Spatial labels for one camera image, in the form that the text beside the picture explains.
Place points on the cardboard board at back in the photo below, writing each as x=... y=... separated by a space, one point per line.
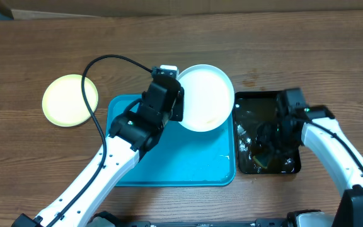
x=178 y=7

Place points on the green yellow sponge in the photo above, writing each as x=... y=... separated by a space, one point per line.
x=262 y=160

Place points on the white plate with ketchup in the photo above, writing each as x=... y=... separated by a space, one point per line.
x=208 y=98

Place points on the black water tray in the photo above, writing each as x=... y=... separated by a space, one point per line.
x=250 y=110

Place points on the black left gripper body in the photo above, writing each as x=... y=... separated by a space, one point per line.
x=175 y=113

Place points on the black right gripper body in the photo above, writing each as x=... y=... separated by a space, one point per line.
x=279 y=142

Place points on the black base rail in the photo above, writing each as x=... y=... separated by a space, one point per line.
x=262 y=222

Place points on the yellow-green plate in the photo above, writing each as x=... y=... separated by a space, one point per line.
x=63 y=103

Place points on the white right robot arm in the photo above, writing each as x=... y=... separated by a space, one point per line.
x=321 y=133

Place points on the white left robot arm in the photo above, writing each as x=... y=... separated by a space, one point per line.
x=132 y=134

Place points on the teal plastic tray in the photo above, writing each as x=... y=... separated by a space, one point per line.
x=185 y=158

